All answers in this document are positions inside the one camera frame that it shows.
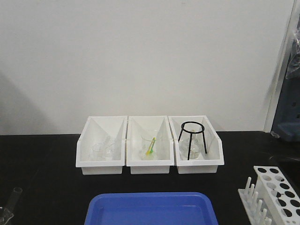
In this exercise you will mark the clear beaker in middle bin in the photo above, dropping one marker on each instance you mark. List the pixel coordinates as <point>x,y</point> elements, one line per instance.
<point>145,142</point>

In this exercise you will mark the white right storage bin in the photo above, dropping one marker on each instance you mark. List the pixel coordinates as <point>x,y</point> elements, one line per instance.
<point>214,157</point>

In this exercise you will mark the clear conical flask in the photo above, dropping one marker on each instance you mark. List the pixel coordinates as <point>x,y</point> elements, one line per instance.
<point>191,145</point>

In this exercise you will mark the white left storage bin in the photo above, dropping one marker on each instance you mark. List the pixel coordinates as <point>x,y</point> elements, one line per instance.
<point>96,129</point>

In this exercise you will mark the small glassware in left bin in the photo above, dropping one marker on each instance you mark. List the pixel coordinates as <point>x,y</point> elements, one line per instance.
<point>103,151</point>

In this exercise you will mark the white test tube rack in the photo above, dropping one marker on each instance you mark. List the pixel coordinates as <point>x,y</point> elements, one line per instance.
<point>271,200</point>

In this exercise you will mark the white storage bin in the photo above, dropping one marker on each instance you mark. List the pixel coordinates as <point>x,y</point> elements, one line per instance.
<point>152,125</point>
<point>96,129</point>
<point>214,157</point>

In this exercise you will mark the blue plastic tray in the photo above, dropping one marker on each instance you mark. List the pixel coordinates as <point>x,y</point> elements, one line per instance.
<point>152,208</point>

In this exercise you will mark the yellow green plastic dropper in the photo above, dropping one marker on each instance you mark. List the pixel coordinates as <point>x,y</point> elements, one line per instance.
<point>151,146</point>

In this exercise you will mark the white middle storage bin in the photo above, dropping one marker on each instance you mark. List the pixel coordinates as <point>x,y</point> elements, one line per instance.
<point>152,125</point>

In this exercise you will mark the black wire tripod stand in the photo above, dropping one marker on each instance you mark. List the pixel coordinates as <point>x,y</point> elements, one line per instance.
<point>194,127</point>

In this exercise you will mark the clear glass test tube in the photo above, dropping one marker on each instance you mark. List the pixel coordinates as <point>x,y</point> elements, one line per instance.
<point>14,198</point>

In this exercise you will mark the blue grey cabinet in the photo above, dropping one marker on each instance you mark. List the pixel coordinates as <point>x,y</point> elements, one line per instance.
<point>286,124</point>

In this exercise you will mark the clear glass beaker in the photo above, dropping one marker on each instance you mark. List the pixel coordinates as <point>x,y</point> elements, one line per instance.
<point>6,215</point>

